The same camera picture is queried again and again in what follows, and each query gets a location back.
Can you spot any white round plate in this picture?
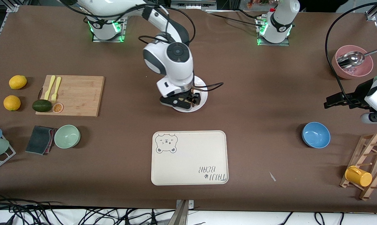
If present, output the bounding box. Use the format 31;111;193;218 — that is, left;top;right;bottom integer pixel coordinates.
172;75;208;113

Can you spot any pink bowl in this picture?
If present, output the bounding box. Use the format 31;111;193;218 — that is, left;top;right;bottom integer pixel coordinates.
331;45;374;79

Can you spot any metal scoop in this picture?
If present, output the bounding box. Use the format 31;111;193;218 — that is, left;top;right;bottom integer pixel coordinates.
337;47;377;69

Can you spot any blue bowl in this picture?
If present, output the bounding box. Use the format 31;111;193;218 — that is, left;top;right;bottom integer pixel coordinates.
302;122;331;149

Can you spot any wooden mug rack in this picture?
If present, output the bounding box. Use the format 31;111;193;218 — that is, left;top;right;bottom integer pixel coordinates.
340;132;377;201

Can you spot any cream bear print tray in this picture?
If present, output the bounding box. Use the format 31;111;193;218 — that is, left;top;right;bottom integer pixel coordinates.
151;130;229;186

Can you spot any brown table cover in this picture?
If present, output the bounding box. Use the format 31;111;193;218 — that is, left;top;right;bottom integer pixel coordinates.
0;6;377;213

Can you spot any yellow mug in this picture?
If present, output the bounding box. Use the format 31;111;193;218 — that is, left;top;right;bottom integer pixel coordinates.
345;166;373;187

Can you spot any aluminium profile bar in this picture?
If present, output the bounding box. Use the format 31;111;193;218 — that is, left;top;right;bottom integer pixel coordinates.
365;0;377;22

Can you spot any colourful toy pile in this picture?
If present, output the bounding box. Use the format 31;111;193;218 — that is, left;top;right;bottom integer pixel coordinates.
246;0;270;8

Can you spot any bamboo cutting board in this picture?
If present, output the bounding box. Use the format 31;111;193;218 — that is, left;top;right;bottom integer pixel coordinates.
35;75;105;117

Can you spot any pale green bowl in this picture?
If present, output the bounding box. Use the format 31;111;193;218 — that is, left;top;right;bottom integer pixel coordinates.
54;125;81;149

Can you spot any yellow plastic fork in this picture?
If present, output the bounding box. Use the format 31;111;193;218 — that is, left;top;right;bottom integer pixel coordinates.
51;77;62;103

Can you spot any yellow plastic knife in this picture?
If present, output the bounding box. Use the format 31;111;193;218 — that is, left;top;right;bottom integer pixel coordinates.
44;75;56;101

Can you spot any pink cloth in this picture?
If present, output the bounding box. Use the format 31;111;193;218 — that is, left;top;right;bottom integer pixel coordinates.
46;127;56;154

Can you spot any green avocado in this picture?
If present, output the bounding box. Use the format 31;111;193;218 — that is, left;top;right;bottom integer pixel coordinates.
32;99;52;113

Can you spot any grey folded cloth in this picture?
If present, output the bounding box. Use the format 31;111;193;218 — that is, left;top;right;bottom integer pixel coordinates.
25;126;53;155

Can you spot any yellow lemon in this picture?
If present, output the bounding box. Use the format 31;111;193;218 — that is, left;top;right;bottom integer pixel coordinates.
9;75;27;90
3;95;21;111

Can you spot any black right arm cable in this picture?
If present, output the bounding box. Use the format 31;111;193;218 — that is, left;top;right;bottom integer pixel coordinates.
138;6;224;94

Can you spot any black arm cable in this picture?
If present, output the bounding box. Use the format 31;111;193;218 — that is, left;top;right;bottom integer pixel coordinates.
325;0;377;103
138;6;224;94

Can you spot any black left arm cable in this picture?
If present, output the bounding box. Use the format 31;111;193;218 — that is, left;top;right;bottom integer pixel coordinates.
325;0;377;103

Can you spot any thin black cable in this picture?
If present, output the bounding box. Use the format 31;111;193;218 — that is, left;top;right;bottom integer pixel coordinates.
206;10;264;27

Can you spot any metal frame equipment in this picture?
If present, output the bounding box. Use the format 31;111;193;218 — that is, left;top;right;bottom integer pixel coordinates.
171;0;217;10

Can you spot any metal camera pole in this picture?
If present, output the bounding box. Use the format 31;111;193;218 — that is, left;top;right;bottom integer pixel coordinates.
167;199;195;225

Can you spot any white wire rack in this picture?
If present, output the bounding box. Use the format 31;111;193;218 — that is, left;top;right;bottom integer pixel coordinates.
0;123;16;173

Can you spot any black cable tangle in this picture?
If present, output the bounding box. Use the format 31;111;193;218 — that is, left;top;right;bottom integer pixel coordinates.
0;192;176;225

